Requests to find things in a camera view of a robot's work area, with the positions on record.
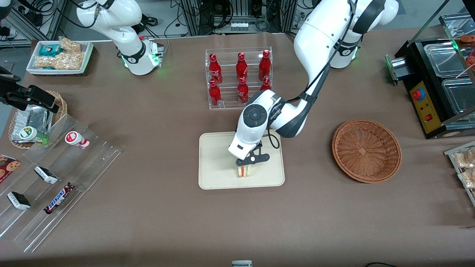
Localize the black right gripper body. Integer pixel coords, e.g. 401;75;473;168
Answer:
0;85;29;111

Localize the small brown wicker basket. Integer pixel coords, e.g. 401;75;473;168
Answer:
8;90;68;149

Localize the beige plastic tray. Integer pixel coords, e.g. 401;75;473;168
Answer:
199;129;285;190

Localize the white rectangular snack tray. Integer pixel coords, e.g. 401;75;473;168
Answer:
26;40;94;76

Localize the large brown wicker basket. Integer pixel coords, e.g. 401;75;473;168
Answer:
331;118;402;184

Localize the metal snack tray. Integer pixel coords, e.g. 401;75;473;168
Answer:
444;141;475;207

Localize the silver foil packet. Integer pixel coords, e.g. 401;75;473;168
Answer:
11;105;54;143

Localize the green cap yoghurt bottle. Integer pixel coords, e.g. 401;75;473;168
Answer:
19;126;50;145

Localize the large rice cracker packet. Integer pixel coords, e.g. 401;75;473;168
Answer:
35;52;85;70

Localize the teal snack packet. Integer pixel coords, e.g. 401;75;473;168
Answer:
39;44;62;57

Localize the red cap yoghurt bottle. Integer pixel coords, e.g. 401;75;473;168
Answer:
65;131;91;150

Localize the small rice cracker packet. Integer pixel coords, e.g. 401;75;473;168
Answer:
59;37;81;53

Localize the red cookie packet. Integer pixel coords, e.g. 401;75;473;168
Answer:
0;154;22;184

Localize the black white snack bar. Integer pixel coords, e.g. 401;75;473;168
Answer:
34;166;59;185
7;191;32;211

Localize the clear acrylic bottle rack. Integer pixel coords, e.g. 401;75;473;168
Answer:
205;47;273;110

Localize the clear acrylic stepped display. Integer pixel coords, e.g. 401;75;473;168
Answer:
0;113;123;253

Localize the Snickers chocolate bar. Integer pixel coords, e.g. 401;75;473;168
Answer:
43;182;76;215

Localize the black food warmer machine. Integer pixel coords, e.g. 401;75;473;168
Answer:
385;0;475;140

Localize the clear bag of pastries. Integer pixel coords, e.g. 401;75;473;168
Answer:
457;169;475;189
453;148;475;169

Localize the steel food pan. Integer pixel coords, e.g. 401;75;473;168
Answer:
424;42;469;78
442;78;475;116

